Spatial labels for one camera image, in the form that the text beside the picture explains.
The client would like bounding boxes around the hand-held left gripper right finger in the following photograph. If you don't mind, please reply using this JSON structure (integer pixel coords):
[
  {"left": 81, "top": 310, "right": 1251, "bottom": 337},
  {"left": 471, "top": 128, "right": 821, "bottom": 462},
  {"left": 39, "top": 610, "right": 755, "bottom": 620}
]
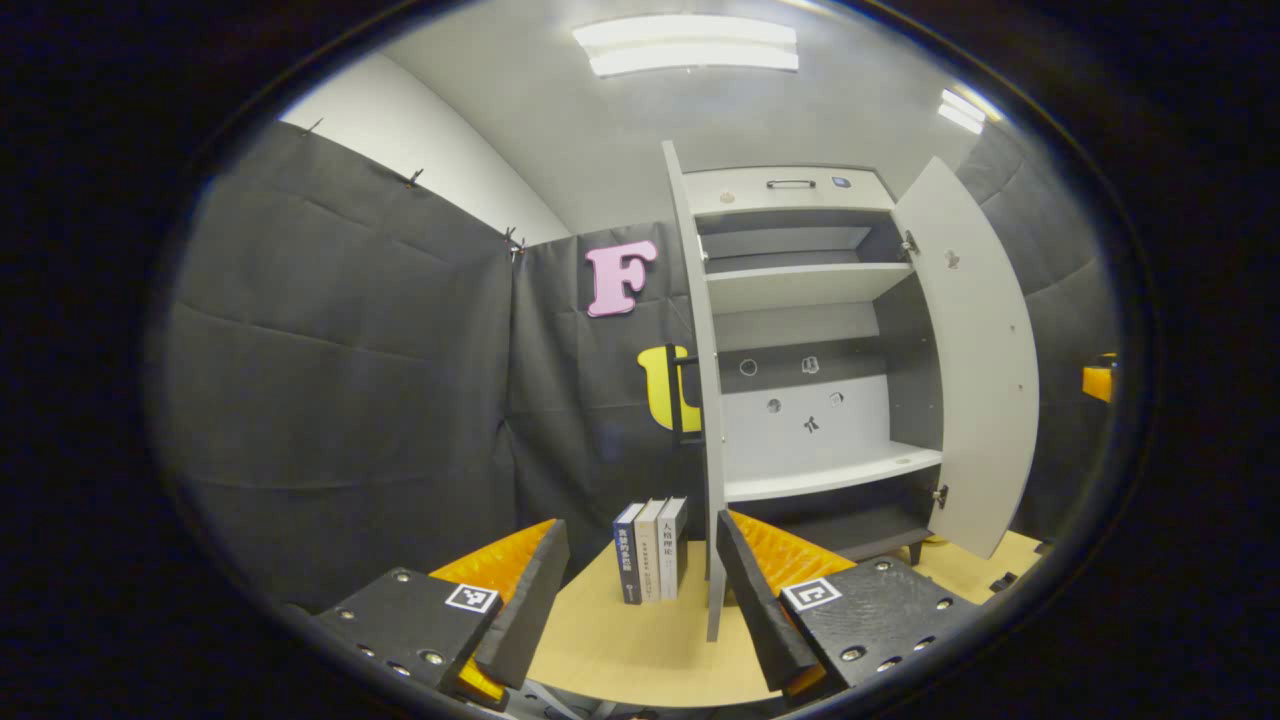
[{"left": 715, "top": 510, "right": 986, "bottom": 710}]

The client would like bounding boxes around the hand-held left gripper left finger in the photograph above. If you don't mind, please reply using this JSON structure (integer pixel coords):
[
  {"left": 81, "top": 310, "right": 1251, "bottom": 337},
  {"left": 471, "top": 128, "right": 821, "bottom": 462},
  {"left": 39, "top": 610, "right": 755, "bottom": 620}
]
[{"left": 310, "top": 516, "right": 572, "bottom": 714}]

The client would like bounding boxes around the grey cabinet door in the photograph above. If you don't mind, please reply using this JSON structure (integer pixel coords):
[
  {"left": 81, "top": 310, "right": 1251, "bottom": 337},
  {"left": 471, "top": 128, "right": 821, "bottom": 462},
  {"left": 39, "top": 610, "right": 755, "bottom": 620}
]
[
  {"left": 659, "top": 139, "right": 729, "bottom": 644},
  {"left": 891, "top": 156, "right": 1042, "bottom": 560}
]

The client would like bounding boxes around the grey double-door shoe cabinet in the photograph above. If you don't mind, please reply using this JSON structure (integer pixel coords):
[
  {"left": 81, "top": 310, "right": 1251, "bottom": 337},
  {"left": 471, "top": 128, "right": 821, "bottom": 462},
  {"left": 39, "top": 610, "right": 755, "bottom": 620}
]
[{"left": 659, "top": 139, "right": 1042, "bottom": 644}]

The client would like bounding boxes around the grey cabinet shelf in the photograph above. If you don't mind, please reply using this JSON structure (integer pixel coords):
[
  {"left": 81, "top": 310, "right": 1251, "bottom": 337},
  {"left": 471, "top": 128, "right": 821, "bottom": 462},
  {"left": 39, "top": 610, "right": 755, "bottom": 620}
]
[
  {"left": 721, "top": 442, "right": 944, "bottom": 504},
  {"left": 704, "top": 261, "right": 914, "bottom": 317}
]

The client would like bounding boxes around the blue book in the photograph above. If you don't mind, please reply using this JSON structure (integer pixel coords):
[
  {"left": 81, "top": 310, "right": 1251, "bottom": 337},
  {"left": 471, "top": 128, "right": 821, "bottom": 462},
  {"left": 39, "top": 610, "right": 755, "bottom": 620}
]
[{"left": 612, "top": 502, "right": 647, "bottom": 606}]

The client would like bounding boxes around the grey book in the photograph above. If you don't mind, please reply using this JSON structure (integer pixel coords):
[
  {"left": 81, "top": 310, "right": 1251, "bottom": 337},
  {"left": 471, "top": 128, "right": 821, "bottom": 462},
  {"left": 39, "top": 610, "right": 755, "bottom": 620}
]
[{"left": 656, "top": 495, "right": 690, "bottom": 600}]

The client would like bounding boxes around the white book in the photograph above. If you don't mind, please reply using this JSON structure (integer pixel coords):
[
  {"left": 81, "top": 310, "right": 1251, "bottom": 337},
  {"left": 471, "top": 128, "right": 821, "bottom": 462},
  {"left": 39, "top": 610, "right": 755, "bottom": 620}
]
[{"left": 633, "top": 497, "right": 670, "bottom": 604}]

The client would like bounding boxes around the small ceiling light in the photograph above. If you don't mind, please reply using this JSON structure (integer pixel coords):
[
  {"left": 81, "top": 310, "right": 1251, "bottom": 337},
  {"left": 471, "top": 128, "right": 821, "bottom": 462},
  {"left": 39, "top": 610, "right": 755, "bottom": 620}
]
[{"left": 936, "top": 87, "right": 988, "bottom": 135}]

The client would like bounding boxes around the black backdrop cloth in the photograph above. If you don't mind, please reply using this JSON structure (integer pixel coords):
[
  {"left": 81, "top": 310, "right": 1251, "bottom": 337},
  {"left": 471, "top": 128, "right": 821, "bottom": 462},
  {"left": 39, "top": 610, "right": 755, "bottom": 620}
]
[{"left": 163, "top": 118, "right": 1120, "bottom": 613}]

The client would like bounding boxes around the long ceiling light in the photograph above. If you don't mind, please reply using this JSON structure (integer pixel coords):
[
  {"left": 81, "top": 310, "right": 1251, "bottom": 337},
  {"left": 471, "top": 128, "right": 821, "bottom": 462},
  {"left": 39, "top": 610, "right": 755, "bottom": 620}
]
[{"left": 572, "top": 14, "right": 800, "bottom": 79}]

